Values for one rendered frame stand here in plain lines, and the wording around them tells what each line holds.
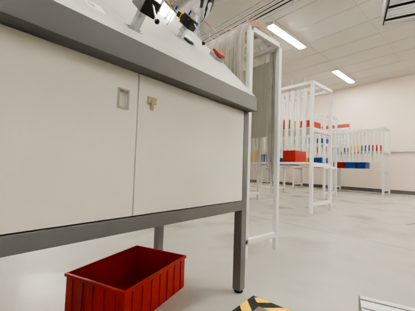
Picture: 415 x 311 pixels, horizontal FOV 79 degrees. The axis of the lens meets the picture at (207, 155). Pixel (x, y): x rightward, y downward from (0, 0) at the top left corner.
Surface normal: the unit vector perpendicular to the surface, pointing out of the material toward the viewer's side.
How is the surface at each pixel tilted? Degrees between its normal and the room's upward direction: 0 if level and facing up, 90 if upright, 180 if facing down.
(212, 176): 90
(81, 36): 90
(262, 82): 90
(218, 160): 90
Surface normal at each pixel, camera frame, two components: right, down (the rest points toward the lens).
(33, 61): 0.76, 0.00
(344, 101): -0.75, -0.06
